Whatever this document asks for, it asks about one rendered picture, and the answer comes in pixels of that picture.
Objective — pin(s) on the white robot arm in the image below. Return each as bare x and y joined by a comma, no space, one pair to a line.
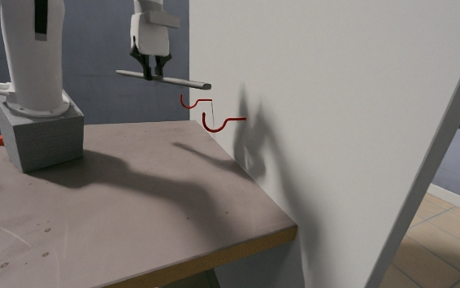
32,32

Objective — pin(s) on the grey long bar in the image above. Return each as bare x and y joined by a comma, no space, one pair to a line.
169,80

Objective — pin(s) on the white wall panel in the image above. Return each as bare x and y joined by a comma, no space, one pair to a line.
350,107

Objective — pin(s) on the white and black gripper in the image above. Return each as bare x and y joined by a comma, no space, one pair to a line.
149,39

